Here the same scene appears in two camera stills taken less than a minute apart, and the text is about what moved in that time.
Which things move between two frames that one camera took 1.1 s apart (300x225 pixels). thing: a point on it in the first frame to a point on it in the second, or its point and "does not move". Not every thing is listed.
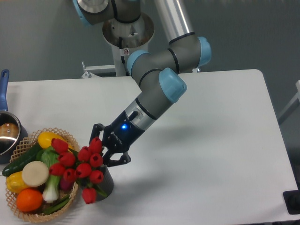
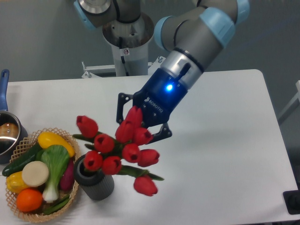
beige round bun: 35,173 does not move
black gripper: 119,136 to 157,99
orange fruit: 28,199 does not move
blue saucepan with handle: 12,131 does not move
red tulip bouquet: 81,164 to 121,154
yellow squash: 45,138 does not move
